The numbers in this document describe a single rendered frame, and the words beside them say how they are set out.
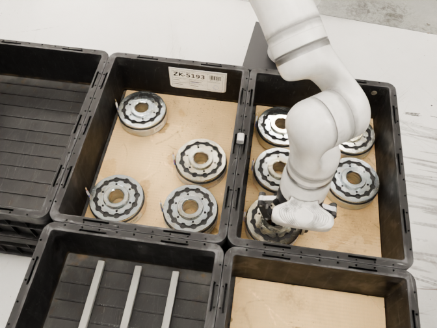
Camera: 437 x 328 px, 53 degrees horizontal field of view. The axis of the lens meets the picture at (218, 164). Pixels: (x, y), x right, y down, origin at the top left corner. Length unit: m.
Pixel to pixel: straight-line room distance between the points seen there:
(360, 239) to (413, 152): 0.38
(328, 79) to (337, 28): 0.87
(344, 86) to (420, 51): 0.90
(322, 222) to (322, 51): 0.25
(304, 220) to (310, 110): 0.19
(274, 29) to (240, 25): 0.86
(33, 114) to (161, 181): 0.34
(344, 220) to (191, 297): 0.32
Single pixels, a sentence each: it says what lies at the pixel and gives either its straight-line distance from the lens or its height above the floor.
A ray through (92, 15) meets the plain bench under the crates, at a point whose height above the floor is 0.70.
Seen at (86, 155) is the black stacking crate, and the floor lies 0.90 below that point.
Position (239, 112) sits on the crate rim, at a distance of 0.87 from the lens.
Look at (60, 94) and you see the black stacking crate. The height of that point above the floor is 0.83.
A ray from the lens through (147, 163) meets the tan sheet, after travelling 0.92.
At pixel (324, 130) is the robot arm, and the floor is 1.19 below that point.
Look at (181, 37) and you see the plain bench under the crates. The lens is 1.36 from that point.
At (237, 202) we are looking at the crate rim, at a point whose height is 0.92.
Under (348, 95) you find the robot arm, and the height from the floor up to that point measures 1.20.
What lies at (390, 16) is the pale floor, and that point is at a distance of 2.73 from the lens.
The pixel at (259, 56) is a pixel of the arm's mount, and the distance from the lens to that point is 1.17.
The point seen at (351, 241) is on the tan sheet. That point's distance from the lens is 0.87.
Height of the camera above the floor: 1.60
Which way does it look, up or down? 57 degrees down
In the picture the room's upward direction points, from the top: 2 degrees clockwise
